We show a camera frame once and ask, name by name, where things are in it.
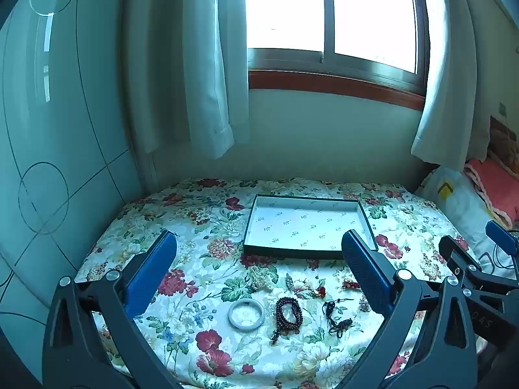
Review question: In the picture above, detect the black cable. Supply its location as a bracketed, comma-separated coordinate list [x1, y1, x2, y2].
[482, 242, 516, 271]

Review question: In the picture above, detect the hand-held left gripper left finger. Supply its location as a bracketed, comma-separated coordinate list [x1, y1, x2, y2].
[42, 230, 183, 389]

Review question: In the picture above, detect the white pearl cluster bracelet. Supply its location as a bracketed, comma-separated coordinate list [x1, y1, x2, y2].
[250, 266, 280, 293]

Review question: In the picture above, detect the green tray with white lining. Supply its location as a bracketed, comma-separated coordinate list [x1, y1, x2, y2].
[243, 194, 379, 261]

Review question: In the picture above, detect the dark red bead bracelet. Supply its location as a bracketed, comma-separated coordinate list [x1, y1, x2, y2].
[271, 297, 304, 345]

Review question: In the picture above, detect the pale jade bangle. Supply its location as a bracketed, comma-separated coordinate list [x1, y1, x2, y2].
[228, 299, 266, 328]

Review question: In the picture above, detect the floral bedspread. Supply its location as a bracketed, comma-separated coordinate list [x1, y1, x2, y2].
[75, 176, 483, 389]

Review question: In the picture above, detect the pale long curtain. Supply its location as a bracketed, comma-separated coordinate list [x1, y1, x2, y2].
[410, 0, 519, 171]

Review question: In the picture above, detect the pale short curtain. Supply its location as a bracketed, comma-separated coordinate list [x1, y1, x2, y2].
[122, 0, 250, 161]

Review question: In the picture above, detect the black tassel charm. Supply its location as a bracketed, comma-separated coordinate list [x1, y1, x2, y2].
[322, 300, 354, 337]

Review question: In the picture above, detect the white pillow with yellow mark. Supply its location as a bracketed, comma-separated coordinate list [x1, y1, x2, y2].
[417, 165, 519, 261]

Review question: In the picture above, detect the pink blanket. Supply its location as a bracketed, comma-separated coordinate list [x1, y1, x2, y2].
[464, 157, 519, 228]

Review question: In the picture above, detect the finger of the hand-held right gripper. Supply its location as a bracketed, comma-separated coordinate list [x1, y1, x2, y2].
[439, 235, 493, 292]
[486, 221, 519, 257]

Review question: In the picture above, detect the brown patterned cushion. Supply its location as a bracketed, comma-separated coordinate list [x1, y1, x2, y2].
[488, 115, 519, 168]

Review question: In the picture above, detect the wooden window sill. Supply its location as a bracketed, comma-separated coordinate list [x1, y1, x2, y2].
[248, 70, 426, 111]

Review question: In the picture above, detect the sliding window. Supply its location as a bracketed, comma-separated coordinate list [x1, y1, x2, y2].
[247, 0, 430, 88]

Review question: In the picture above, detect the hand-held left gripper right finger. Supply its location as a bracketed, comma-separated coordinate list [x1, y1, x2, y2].
[341, 230, 481, 389]

